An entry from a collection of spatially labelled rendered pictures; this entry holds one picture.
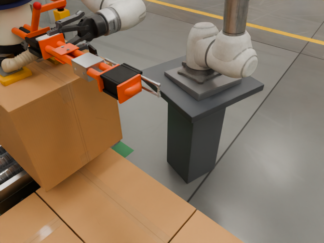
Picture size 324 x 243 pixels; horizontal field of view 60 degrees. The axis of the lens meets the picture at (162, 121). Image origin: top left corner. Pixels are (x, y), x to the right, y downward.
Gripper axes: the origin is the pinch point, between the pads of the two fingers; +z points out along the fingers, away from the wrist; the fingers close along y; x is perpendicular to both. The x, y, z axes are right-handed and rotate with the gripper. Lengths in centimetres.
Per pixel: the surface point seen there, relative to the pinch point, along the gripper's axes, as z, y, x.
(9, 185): 27, 59, 16
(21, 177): 22, 59, 16
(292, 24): -380, 120, 34
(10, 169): 22, 65, 30
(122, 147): -55, 120, 42
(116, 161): -15, 66, -4
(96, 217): 11, 66, -20
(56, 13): -46, 21, 75
